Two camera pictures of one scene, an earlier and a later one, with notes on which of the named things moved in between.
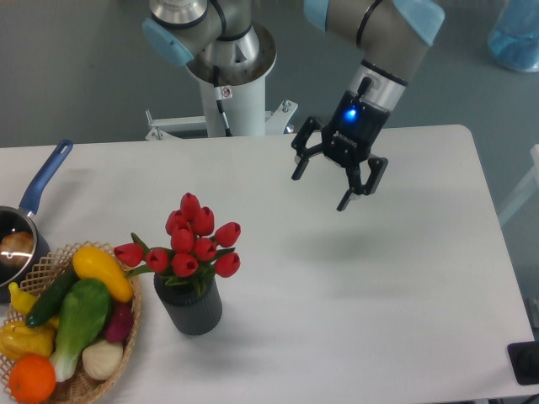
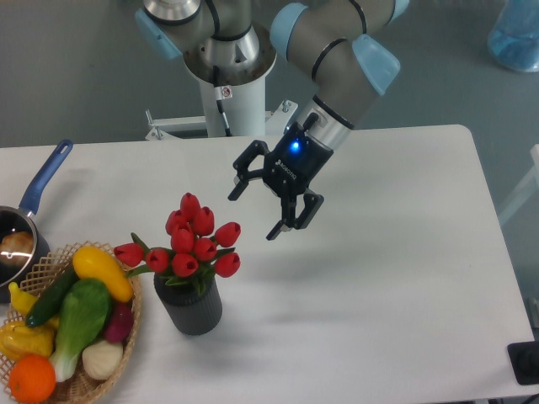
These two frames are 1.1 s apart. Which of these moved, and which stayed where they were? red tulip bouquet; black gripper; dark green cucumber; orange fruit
Moved: black gripper
Stayed: red tulip bouquet; orange fruit; dark green cucumber
